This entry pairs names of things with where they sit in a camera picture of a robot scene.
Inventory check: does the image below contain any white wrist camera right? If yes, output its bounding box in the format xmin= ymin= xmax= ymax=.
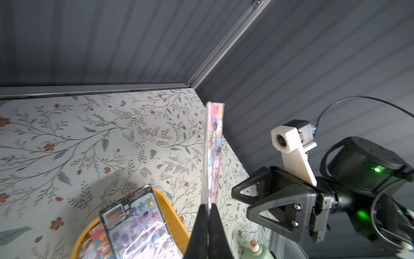
xmin=271 ymin=119 xmax=317 ymax=186

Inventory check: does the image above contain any pink cat sticker sheet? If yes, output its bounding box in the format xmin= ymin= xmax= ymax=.
xmin=201 ymin=102 xmax=224 ymax=212

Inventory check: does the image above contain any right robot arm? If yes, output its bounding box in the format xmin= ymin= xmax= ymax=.
xmin=231 ymin=119 xmax=414 ymax=259

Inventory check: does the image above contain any colourful sticker sheet in tray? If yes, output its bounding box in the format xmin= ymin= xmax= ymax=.
xmin=71 ymin=220 xmax=115 ymax=259

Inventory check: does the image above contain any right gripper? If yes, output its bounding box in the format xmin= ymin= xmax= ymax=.
xmin=231 ymin=166 xmax=336 ymax=243

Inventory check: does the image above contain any purple sticker sheet black border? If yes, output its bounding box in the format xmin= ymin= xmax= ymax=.
xmin=99 ymin=185 xmax=183 ymax=259

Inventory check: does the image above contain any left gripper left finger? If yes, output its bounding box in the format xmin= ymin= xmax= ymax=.
xmin=183 ymin=204 xmax=208 ymax=259

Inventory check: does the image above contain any yellow storage tray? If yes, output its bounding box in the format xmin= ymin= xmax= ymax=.
xmin=70 ymin=187 xmax=190 ymax=259

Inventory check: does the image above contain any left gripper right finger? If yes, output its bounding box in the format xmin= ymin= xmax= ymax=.
xmin=208 ymin=204 xmax=234 ymax=259

